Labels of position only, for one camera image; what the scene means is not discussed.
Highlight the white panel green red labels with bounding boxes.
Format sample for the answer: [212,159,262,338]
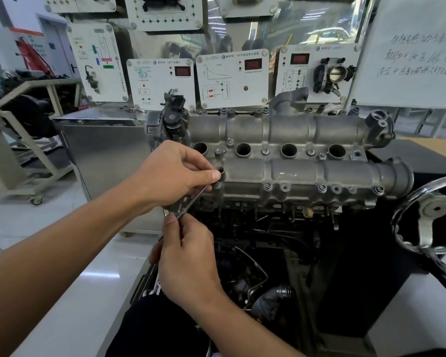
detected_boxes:
[66,22,129,104]

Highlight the person's left hand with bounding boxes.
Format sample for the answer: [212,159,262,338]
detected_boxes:
[132,139,223,209]

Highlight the chrome handwheel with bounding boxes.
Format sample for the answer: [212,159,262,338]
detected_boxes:
[390,174,446,291]

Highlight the grey wall cabinet orange strip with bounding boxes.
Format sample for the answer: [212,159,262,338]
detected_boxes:
[0,26,73,77]

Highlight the black engine on trolley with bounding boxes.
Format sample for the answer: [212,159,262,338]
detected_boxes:
[0,70,82,140]

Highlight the person's right forearm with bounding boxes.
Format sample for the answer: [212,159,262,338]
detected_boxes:
[185,286,305,357]

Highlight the silver hex key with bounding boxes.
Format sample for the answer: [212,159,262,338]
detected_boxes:
[174,183,213,220]

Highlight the white panel control module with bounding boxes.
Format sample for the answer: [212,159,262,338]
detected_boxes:
[124,0,203,32]

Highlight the clear cased control module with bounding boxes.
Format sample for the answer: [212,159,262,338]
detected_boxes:
[141,0,186,12]

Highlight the engine on beige stand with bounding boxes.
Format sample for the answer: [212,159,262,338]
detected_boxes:
[0,59,83,206]

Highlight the black throttle body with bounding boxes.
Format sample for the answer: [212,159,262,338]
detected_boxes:
[313,57,357,97]

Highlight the white panel black lever sensor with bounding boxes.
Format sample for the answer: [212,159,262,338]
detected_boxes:
[126,58,197,112]

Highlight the white sensor training panel board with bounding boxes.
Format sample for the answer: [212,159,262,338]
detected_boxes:
[41,0,376,235]

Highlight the person's left forearm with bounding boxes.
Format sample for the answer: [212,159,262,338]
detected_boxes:
[0,174,153,357]

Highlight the person's black trousers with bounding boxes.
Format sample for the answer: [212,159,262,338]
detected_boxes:
[106,293,216,357]

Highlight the grey door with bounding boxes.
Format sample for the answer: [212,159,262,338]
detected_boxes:
[37,14,79,77]

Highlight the white panel throttle body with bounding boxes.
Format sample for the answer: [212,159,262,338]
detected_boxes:
[274,43,361,107]

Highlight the dark grey intake pipe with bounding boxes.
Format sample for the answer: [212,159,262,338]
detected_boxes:
[251,284,296,320]

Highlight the grey metal engine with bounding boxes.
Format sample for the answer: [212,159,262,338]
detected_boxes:
[145,87,415,231]

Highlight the red hoist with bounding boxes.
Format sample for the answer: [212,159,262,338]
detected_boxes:
[15,36,56,78]

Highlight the white panel curve graph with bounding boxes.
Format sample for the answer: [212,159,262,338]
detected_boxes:
[196,49,270,110]

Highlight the large whiteboard on stand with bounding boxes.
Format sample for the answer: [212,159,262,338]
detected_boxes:
[345,0,446,138]

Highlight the white panel brass filter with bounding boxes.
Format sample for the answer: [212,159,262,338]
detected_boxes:
[214,0,281,18]

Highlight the person's right hand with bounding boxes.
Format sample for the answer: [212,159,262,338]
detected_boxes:
[150,213,225,310]

